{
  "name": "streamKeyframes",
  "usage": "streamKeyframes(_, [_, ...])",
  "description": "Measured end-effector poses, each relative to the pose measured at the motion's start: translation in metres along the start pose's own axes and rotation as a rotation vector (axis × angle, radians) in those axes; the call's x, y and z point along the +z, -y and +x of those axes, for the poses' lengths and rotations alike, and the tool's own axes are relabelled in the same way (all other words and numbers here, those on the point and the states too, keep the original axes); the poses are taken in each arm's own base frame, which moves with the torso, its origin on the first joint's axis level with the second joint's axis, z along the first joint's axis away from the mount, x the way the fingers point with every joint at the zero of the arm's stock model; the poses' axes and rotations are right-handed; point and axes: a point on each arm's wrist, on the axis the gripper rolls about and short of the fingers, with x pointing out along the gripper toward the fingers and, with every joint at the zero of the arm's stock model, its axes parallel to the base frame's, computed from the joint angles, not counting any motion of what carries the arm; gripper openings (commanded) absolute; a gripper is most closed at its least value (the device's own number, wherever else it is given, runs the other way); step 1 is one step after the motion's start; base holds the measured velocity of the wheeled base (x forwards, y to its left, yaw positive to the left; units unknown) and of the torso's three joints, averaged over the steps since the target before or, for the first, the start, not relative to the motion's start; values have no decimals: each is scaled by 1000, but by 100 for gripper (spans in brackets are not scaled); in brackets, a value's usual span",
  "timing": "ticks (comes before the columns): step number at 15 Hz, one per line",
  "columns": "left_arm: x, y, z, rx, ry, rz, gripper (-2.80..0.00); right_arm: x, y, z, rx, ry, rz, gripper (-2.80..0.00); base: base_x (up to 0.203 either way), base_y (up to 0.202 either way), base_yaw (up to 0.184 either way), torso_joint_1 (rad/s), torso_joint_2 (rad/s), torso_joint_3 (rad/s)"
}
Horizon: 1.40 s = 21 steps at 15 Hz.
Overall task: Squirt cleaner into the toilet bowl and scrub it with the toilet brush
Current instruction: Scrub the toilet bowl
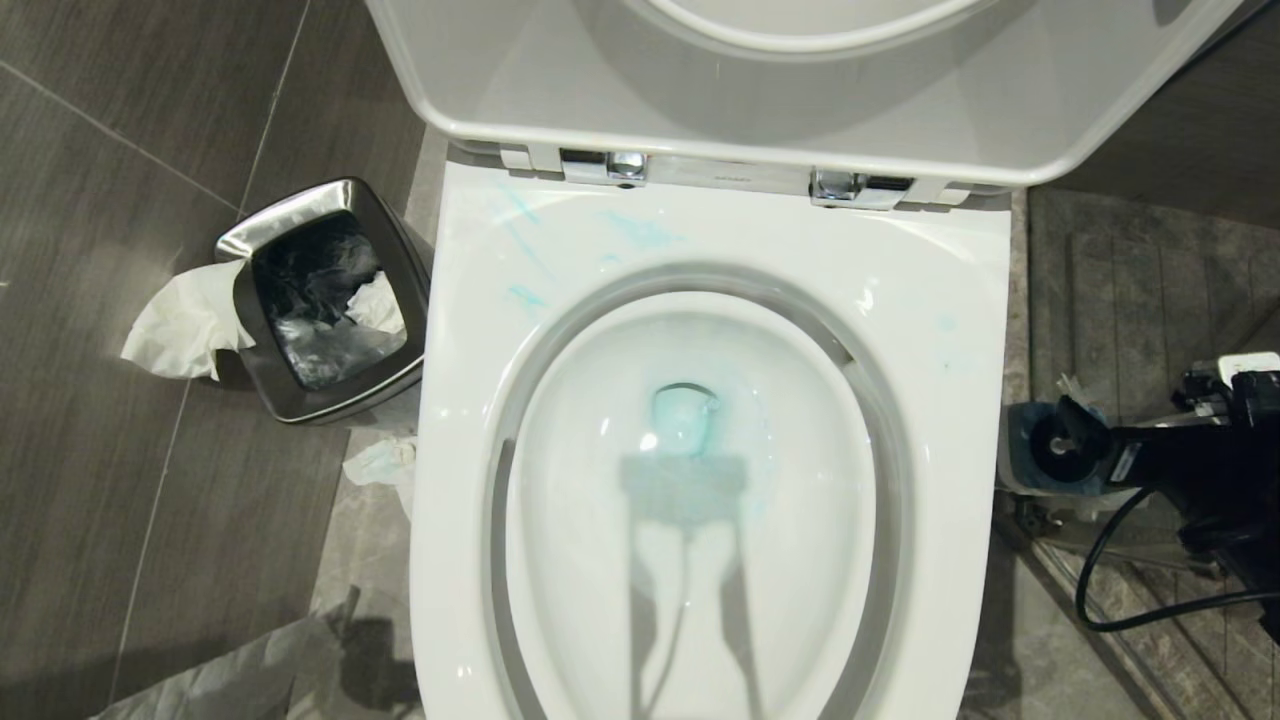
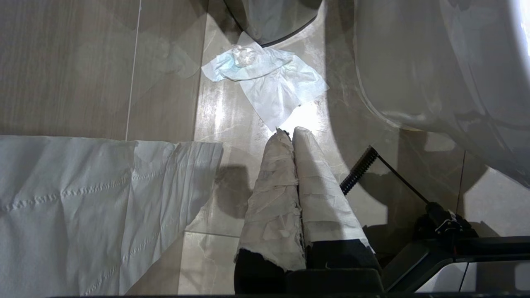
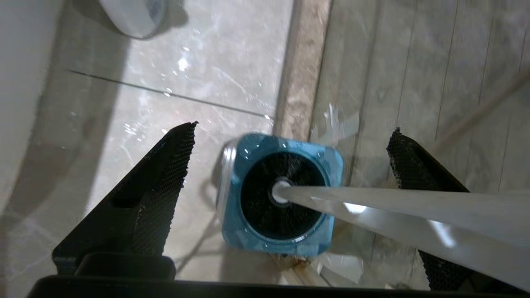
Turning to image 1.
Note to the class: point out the small white tissue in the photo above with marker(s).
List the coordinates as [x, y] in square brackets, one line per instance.
[378, 303]

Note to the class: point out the white crumpled tissue with blue stain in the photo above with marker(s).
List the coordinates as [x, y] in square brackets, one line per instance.
[385, 465]

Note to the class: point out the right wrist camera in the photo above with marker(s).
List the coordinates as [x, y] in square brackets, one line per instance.
[1245, 368]

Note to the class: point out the white toilet lid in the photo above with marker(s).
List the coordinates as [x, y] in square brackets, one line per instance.
[810, 20]

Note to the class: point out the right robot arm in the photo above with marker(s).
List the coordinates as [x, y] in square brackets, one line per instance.
[1255, 520]

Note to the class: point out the black bin liner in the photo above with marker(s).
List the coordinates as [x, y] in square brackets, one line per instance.
[305, 270]

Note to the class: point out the large white crumpled tissue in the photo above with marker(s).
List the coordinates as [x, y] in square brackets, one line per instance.
[180, 320]

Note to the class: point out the white toilet seat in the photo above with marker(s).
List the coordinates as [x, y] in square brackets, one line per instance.
[480, 70]

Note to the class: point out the chrome toilet seat hinge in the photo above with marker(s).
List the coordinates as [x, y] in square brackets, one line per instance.
[850, 188]
[605, 165]

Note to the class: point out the stainless steel trash bin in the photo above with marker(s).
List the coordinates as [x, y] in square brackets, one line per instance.
[268, 375]

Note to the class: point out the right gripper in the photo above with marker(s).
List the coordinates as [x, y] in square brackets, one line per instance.
[1170, 462]

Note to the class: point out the white toilet bowl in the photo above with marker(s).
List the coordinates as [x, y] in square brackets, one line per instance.
[470, 420]

